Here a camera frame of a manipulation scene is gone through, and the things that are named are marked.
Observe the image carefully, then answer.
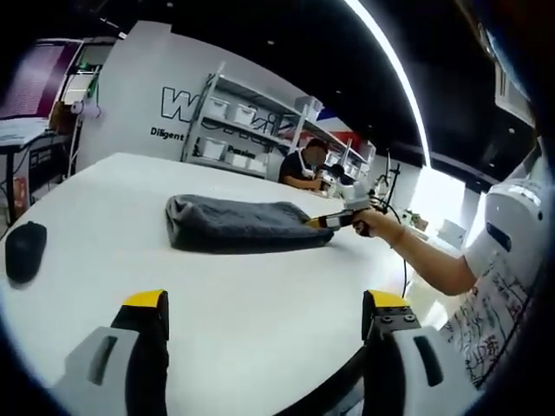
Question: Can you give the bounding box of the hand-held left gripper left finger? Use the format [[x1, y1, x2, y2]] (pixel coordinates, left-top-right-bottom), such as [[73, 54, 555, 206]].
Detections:
[[54, 289, 171, 416]]

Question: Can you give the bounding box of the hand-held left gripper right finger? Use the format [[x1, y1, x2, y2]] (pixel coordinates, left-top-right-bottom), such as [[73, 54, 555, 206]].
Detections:
[[362, 289, 485, 416]]

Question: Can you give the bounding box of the grey towel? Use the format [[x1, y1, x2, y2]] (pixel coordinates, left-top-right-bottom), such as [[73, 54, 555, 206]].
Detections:
[[164, 193, 336, 255]]

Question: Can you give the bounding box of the person's right hand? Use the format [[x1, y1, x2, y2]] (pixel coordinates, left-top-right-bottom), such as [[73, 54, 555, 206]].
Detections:
[[355, 207, 405, 249]]

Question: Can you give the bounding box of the tricolour flag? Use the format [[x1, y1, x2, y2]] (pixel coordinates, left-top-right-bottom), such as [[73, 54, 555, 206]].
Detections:
[[318, 107, 362, 136]]

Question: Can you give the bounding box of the white table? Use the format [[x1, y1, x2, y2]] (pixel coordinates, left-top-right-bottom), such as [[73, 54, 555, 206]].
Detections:
[[0, 151, 470, 416]]

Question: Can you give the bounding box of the operator in white shirt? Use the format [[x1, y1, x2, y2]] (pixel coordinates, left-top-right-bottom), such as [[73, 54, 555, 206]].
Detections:
[[437, 242, 539, 392]]

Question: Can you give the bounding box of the grey metal shelving unit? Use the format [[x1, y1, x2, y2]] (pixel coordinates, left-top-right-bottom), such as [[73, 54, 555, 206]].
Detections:
[[180, 71, 379, 184]]

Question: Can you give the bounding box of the long ceiling light strip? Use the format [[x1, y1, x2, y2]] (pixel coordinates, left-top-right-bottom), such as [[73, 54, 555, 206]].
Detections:
[[342, 0, 433, 171]]

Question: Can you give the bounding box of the group of white storage boxes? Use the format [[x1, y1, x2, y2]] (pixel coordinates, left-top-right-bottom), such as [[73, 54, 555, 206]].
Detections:
[[201, 97, 375, 172]]

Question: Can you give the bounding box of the white chest device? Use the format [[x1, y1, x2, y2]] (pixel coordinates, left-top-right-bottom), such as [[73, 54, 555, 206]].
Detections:
[[467, 142, 548, 283]]

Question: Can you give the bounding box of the black computer mouse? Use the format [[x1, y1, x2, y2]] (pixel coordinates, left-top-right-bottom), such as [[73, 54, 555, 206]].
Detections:
[[4, 220, 49, 285]]

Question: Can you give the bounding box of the white ceiling air conditioner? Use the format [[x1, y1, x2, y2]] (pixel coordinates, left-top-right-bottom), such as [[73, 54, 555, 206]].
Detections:
[[493, 60, 539, 129]]

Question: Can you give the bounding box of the red printed carton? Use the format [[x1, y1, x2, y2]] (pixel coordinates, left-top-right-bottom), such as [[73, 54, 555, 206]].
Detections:
[[11, 175, 31, 214]]

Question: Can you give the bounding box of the black cabinet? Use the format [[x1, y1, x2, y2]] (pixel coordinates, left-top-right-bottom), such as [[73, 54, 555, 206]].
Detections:
[[28, 133, 75, 192]]

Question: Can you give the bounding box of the brown cardboard box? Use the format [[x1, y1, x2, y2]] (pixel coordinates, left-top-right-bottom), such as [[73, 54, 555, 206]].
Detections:
[[47, 101, 80, 136]]

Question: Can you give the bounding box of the white monitor desk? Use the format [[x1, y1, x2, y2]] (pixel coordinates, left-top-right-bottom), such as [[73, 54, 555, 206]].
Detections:
[[0, 119, 54, 153]]

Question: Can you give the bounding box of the lavender roll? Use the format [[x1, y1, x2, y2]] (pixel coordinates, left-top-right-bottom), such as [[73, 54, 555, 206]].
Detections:
[[71, 101, 103, 119]]

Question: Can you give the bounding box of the pink screen computer monitor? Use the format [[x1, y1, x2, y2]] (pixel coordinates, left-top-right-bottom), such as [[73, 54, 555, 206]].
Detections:
[[0, 41, 82, 120]]

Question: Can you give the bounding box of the black camera stand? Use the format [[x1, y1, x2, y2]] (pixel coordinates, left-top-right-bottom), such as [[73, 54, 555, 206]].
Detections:
[[385, 149, 405, 207]]

